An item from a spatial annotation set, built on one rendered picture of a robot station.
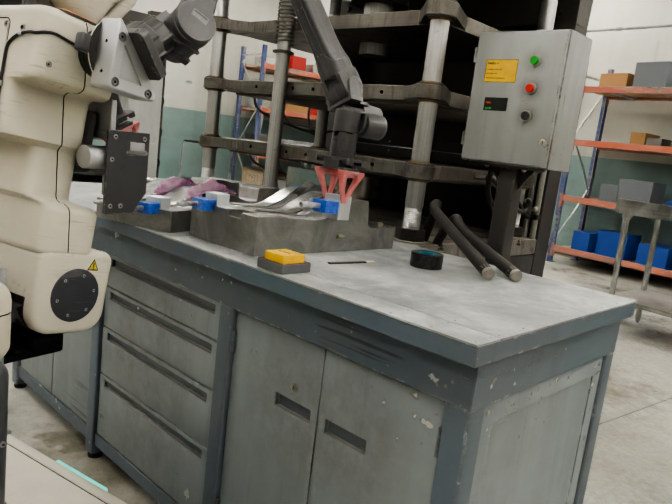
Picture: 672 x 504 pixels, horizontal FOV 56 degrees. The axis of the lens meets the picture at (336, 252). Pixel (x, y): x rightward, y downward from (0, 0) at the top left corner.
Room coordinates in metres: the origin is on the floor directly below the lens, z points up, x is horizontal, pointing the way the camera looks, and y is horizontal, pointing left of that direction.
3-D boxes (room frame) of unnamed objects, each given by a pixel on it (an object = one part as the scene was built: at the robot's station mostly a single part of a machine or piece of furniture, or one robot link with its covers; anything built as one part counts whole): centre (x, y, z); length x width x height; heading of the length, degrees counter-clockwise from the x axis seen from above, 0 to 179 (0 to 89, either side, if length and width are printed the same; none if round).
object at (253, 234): (1.65, 0.11, 0.87); 0.50 x 0.26 x 0.14; 137
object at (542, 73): (2.02, -0.52, 0.74); 0.31 x 0.22 x 1.47; 47
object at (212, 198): (1.50, 0.34, 0.89); 0.13 x 0.05 x 0.05; 136
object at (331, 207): (1.39, 0.04, 0.93); 0.13 x 0.05 x 0.05; 137
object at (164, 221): (1.83, 0.43, 0.86); 0.50 x 0.26 x 0.11; 154
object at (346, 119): (1.42, 0.01, 1.12); 0.07 x 0.06 x 0.07; 130
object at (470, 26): (2.69, -0.06, 1.45); 1.29 x 0.82 x 0.19; 47
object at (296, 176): (2.61, -0.04, 0.87); 0.50 x 0.27 x 0.17; 137
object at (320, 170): (1.42, 0.02, 0.99); 0.07 x 0.07 x 0.09; 47
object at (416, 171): (2.70, -0.07, 0.96); 1.29 x 0.83 x 0.18; 47
